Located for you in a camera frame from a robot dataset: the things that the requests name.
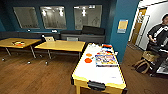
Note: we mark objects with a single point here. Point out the brown open box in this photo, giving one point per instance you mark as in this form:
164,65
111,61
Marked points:
150,56

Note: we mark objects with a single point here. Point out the pale orange bowl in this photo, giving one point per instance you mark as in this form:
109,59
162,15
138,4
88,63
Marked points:
89,54

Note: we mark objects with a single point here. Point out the red and black object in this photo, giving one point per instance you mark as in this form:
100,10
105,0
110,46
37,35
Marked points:
107,46

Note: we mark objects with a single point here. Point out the long wooden table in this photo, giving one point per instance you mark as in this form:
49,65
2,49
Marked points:
61,45
31,41

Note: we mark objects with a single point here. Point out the colourful picture book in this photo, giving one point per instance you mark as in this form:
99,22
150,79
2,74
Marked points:
106,60

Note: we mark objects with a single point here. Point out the yellow air hockey table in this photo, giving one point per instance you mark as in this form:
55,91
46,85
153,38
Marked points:
100,73

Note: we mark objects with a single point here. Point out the large interior glass window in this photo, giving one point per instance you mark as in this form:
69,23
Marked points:
87,16

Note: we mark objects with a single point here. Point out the light wooden chair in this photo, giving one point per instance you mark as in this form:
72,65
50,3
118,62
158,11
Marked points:
49,38

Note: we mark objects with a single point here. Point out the yellow pillar poster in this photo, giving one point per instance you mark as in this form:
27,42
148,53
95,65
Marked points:
122,26

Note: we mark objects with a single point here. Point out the brown wooden door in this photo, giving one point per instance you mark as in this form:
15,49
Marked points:
136,26

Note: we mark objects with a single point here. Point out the brown backpack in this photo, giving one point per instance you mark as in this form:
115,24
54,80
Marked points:
141,66

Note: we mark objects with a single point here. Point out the orange and black object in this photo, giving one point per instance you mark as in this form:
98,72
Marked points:
18,43

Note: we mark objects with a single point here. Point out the person in dark jacket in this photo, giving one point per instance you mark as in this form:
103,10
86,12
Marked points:
158,33

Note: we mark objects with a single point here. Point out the black wheeled cart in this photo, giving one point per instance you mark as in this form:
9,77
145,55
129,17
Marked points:
164,60

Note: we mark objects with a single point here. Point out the white door with frame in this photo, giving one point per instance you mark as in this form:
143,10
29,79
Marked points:
143,31

